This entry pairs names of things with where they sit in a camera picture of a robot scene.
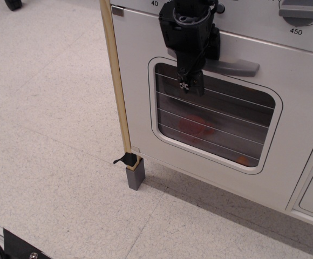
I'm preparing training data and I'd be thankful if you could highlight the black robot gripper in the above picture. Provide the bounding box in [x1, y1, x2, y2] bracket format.
[159, 5, 221, 96]

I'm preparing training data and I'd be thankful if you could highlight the grey oven door handle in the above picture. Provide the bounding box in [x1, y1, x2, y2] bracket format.
[167, 48, 260, 78]

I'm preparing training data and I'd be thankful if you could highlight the white toy oven door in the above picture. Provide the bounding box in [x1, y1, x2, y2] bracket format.
[110, 5, 313, 211]

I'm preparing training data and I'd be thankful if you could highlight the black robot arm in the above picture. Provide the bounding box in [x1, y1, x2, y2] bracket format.
[159, 1, 221, 96]

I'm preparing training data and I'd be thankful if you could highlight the red toy cup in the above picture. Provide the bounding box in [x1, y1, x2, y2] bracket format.
[178, 115, 215, 142]

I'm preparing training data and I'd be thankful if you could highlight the grey round push button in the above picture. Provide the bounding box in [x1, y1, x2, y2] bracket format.
[216, 3, 225, 14]

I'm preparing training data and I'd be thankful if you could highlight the white toy kitchen cabinet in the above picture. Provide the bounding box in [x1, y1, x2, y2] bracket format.
[109, 0, 313, 232]

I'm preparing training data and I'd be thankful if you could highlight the grey temperature dial knob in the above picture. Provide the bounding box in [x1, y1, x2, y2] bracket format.
[278, 0, 313, 26]

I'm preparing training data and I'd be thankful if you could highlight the black tape piece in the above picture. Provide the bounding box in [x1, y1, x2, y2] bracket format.
[113, 152, 137, 167]

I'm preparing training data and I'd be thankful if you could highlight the black caster wheel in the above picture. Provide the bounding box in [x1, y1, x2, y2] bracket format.
[5, 0, 22, 11]

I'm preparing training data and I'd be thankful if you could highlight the metal door hinge bracket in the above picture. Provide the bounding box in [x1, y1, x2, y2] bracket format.
[111, 5, 124, 17]

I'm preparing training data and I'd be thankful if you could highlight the light wooden side post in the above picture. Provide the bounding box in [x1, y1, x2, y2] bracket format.
[99, 0, 141, 171]

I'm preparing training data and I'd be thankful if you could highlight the black metal base plate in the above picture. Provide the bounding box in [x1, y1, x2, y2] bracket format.
[3, 228, 51, 259]

